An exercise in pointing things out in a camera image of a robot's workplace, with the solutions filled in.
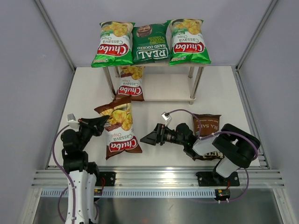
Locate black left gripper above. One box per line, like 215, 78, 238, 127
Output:
78, 115, 109, 151

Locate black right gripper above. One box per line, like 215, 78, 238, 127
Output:
141, 123, 186, 146

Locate brown Chuba barbeque bag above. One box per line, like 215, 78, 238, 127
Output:
94, 96, 142, 160
114, 66, 145, 101

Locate green Chuba cassava chips bag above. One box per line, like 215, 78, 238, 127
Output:
91, 21, 135, 68

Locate green REAL chips bag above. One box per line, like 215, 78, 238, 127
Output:
132, 22, 172, 64

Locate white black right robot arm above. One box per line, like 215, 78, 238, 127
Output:
141, 123, 261, 187

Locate two-tier beige wooden shelf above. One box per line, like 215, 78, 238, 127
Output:
101, 63, 205, 105

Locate brown Kettle sea salt bag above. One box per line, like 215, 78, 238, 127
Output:
193, 114, 224, 161

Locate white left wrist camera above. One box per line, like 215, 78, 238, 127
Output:
67, 113, 79, 130

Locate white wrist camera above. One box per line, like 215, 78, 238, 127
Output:
67, 113, 79, 130
161, 112, 172, 127

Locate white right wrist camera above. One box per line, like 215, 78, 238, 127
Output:
161, 112, 172, 127

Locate white slotted cable duct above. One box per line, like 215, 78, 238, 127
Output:
41, 188, 218, 198

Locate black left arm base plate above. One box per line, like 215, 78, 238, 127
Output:
95, 171, 116, 187

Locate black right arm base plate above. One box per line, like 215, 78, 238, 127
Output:
196, 171, 240, 187

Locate aluminium mounting rail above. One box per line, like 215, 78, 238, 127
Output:
31, 154, 285, 189

